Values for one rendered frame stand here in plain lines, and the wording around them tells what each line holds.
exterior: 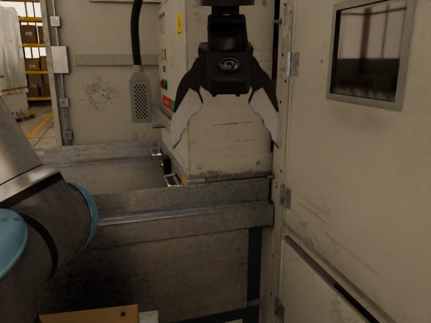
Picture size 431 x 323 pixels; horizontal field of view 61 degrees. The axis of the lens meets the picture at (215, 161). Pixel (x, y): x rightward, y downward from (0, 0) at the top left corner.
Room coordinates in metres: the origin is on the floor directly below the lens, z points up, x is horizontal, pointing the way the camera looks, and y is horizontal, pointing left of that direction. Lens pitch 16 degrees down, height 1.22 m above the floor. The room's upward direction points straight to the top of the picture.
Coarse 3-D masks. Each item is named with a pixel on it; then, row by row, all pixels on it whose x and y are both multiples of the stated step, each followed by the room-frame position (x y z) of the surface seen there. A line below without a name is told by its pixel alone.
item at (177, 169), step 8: (160, 144) 1.30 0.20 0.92; (160, 152) 1.32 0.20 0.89; (168, 152) 1.16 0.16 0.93; (176, 160) 1.06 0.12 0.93; (176, 168) 1.00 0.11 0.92; (176, 176) 1.01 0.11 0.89; (184, 176) 0.90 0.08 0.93; (200, 176) 0.90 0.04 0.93; (176, 184) 1.00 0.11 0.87; (192, 184) 0.87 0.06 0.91
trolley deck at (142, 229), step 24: (72, 168) 1.25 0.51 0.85; (96, 168) 1.25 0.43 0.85; (120, 168) 1.25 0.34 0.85; (144, 168) 1.25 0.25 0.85; (96, 192) 1.00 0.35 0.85; (168, 216) 0.83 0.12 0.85; (192, 216) 0.83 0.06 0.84; (216, 216) 0.85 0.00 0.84; (240, 216) 0.87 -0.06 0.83; (264, 216) 0.89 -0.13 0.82; (96, 240) 0.77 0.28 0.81; (120, 240) 0.78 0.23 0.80; (144, 240) 0.80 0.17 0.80
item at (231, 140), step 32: (192, 0) 0.90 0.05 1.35; (256, 0) 0.95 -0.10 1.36; (192, 32) 0.90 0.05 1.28; (256, 32) 0.95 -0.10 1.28; (192, 64) 0.90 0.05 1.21; (224, 96) 0.92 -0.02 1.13; (192, 128) 0.90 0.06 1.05; (224, 128) 0.92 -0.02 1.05; (256, 128) 0.95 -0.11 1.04; (192, 160) 0.90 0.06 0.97; (224, 160) 0.92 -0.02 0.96; (256, 160) 0.95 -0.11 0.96
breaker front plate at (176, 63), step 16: (176, 0) 1.00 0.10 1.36; (176, 16) 1.00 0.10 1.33; (176, 32) 1.01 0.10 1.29; (160, 48) 1.30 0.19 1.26; (176, 48) 1.01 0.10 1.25; (160, 64) 1.31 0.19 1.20; (176, 64) 1.02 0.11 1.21; (160, 80) 1.33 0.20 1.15; (176, 80) 1.03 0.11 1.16; (160, 96) 1.34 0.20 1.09
